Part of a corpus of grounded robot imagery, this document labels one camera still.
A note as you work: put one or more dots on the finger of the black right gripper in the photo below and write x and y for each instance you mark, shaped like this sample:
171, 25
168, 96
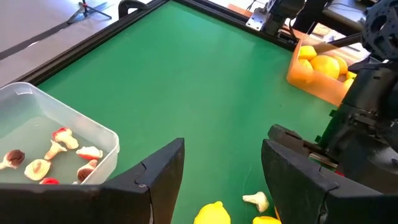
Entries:
286, 137

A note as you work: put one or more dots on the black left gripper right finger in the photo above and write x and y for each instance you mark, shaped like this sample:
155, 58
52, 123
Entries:
311, 202

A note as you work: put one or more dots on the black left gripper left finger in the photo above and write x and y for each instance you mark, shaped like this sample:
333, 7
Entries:
93, 205

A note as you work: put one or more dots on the brown-capped toy mushroom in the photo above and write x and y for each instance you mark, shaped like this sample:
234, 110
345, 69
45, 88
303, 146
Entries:
85, 170
12, 158

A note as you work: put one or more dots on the small yellow toy lemon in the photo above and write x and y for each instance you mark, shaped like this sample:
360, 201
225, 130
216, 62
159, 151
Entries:
307, 52
265, 221
351, 75
213, 214

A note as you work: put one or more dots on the large yellow toy lemon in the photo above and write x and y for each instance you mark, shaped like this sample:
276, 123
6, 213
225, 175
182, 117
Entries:
326, 66

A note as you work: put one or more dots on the orange toy lemon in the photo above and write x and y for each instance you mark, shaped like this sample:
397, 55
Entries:
343, 64

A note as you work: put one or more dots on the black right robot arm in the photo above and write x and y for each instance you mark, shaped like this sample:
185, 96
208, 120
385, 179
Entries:
382, 28

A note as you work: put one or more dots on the orange plastic bin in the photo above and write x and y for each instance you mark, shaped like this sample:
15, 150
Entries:
317, 87

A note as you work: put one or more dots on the green table mat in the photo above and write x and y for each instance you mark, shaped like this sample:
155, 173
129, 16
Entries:
186, 77

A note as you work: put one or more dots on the silver mounting plate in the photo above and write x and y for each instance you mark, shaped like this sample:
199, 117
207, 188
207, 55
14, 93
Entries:
258, 20

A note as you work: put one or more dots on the clear plastic bin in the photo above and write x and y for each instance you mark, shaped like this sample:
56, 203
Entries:
31, 102

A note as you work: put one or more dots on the black cart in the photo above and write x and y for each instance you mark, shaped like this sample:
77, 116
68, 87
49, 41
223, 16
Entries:
345, 7

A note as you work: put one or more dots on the black tripod stand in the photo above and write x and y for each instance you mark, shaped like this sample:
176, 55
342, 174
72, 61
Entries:
84, 7

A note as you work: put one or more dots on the black diagonal frame strut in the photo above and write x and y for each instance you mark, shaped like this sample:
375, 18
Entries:
342, 42

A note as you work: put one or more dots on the black metal table frame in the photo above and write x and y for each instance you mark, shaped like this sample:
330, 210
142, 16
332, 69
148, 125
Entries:
93, 42

